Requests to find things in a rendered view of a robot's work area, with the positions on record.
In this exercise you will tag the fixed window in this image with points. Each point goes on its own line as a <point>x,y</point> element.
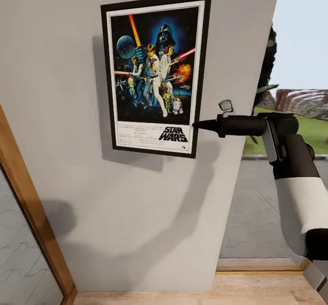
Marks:
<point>294,78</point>

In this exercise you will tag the door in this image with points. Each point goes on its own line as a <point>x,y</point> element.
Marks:
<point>32,268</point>

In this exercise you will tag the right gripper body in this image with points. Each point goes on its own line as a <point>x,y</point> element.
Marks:
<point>233,125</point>

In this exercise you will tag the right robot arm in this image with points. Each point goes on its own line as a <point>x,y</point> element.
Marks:
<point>302,196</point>

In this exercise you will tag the poster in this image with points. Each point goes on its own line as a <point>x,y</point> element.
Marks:
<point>155,54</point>

